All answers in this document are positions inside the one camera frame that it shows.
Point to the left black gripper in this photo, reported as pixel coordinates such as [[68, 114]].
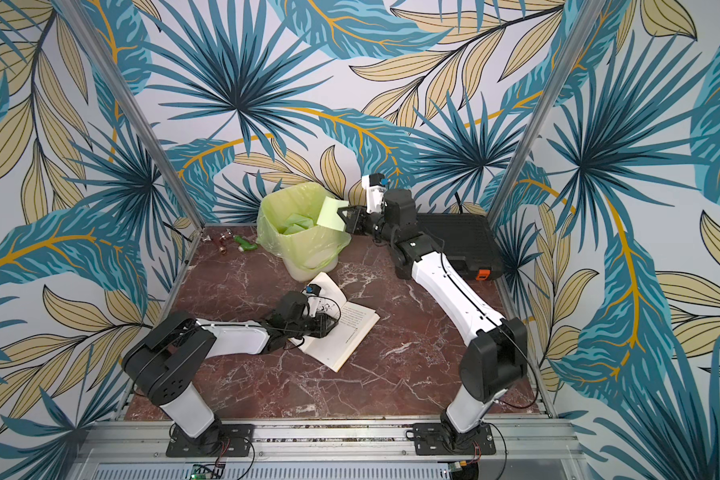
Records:
[[323, 321]]

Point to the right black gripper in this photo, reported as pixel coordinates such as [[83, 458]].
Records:
[[359, 219]]

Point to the green sticky note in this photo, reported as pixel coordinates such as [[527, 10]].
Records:
[[329, 215]]

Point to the yellow paperback book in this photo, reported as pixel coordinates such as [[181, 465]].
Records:
[[355, 322]]

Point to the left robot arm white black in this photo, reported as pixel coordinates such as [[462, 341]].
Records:
[[164, 363]]

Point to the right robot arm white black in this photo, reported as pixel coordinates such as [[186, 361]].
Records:
[[496, 355]]

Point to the green plastic bin liner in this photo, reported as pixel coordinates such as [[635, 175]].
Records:
[[306, 199]]

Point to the discarded green notes in bin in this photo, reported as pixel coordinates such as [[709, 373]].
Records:
[[296, 223]]

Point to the white trash bin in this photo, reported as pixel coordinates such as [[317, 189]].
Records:
[[311, 267]]

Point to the green toy piece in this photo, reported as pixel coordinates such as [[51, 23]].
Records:
[[244, 245]]

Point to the black plastic tool case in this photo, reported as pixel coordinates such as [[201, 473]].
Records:
[[468, 243]]

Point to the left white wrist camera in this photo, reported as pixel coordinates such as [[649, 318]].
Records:
[[315, 303]]

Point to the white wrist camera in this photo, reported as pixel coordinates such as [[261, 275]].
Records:
[[315, 303], [374, 186]]

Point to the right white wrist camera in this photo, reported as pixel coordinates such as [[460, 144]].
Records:
[[374, 186]]

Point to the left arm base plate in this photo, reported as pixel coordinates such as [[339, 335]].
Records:
[[228, 441]]

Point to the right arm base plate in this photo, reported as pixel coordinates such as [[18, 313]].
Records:
[[440, 439]]

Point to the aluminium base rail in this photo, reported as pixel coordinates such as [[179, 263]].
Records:
[[527, 447]]

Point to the left aluminium corner post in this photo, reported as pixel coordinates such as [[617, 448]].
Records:
[[85, 32]]

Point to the aluminium corner post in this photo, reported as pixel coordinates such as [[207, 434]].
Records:
[[85, 32], [570, 50]]

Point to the right aluminium corner post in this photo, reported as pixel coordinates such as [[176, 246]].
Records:
[[570, 50]]

